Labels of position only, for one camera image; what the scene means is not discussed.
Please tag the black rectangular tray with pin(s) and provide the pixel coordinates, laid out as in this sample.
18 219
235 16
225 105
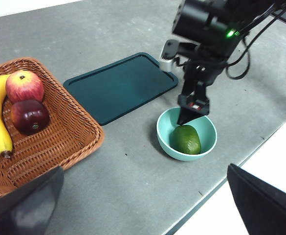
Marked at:
120 88

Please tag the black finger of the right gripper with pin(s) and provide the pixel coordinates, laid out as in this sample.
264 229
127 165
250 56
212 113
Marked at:
185 116

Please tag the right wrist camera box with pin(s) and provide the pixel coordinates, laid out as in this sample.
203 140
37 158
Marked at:
167 64

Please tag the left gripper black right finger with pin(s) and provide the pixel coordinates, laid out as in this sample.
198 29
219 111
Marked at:
267 210

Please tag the brown wicker basket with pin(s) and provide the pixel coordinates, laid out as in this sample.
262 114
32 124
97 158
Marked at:
59 147

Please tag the teal bowl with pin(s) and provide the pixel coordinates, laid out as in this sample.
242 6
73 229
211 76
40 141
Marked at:
164 137

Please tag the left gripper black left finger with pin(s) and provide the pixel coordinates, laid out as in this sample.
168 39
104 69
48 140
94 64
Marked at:
23 215

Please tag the dark red apple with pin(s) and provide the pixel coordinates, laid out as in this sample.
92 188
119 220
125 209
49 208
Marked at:
30 117

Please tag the green avocado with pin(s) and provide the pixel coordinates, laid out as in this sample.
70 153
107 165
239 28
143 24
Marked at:
186 140

